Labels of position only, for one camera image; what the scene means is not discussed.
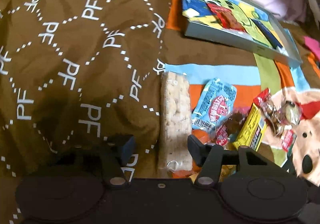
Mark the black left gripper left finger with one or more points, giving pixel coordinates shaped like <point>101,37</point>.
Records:
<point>117,153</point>

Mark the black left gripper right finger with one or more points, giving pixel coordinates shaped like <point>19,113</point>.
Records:
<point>210,159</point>

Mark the clear rice cracker pack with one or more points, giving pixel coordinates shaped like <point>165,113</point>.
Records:
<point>175,123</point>

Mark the yellow snack bar box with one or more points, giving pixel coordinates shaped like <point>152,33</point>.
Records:
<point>253,130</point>

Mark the blue snack packet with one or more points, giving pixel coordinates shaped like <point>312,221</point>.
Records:
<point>214,106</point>

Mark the red clear nut packet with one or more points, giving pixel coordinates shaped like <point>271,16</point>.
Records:
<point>282,120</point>

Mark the orange jelly cup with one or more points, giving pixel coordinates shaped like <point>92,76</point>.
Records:
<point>201,135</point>

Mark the dark dried-fruit snack packet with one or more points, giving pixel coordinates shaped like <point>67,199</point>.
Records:
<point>230,129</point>

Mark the colourful cartoon bedsheet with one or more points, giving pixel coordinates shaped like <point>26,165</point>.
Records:
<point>250,74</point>

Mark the brown PF patterned blanket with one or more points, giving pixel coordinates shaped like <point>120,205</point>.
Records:
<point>77,73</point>

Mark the grey cartoon-lined tray box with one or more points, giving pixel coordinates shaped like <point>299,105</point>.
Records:
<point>241,24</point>

